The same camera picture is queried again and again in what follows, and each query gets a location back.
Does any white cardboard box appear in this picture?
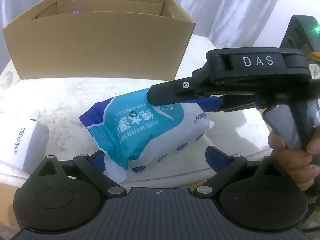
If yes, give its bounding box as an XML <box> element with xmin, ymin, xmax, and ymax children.
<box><xmin>1</xmin><ymin>118</ymin><xmax>48</xmax><ymax>173</ymax></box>

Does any brown cardboard box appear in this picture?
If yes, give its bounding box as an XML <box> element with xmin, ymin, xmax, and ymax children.
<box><xmin>3</xmin><ymin>0</ymin><xmax>195</xmax><ymax>80</ymax></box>

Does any purple lid air freshener jar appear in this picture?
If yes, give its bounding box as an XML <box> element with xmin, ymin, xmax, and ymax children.
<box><xmin>68</xmin><ymin>9</ymin><xmax>90</xmax><ymax>14</ymax></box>

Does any person right hand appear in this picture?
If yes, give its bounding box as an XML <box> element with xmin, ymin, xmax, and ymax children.
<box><xmin>268</xmin><ymin>128</ymin><xmax>319</xmax><ymax>191</ymax></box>

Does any blue white wet wipes pack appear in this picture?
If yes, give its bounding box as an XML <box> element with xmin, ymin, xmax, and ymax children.
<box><xmin>79</xmin><ymin>89</ymin><xmax>214</xmax><ymax>183</ymax></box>

